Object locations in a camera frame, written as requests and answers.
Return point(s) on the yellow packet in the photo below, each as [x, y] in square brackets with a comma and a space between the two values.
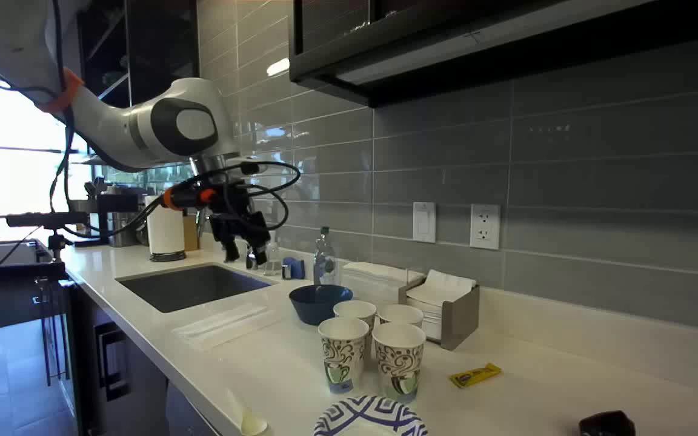
[477, 376]

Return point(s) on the white wall switch plate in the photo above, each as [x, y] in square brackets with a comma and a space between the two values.
[426, 222]

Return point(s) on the blue patterned paper plate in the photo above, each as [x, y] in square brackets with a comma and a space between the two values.
[370, 415]

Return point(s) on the small black round object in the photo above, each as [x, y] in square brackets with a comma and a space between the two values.
[606, 425]

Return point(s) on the silver coffee machine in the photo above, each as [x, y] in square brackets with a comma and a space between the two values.
[120, 213]

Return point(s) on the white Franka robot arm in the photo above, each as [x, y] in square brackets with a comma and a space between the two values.
[131, 133]

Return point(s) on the brown wooden block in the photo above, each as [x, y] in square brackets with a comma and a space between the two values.
[192, 234]

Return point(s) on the white wall outlet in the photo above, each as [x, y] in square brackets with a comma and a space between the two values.
[486, 225]

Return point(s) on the black camera on tripod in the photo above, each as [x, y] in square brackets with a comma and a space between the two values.
[38, 218]

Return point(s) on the bright window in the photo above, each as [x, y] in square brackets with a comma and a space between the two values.
[10, 160]

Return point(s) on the dark open shelf cabinet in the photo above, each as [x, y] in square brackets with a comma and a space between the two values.
[164, 40]

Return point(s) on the white paper towel roll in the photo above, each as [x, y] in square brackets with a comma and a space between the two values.
[167, 225]

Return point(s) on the dark blue bowl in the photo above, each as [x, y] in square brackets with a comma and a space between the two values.
[316, 306]

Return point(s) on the grey napkin holder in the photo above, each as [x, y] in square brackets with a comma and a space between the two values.
[462, 319]

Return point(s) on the clear bottle green cap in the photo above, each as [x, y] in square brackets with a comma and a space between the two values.
[324, 263]

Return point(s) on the dark lower cabinet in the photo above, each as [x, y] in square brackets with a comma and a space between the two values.
[114, 365]

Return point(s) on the blue sponge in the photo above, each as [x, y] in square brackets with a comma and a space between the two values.
[295, 267]

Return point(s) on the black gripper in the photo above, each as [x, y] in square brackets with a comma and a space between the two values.
[228, 196]

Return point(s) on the black cart table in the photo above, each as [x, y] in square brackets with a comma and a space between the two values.
[2, 281]

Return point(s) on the dark upper cabinet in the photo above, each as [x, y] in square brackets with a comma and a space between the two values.
[486, 33]

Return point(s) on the dark sink basin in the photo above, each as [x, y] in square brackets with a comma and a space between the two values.
[192, 287]

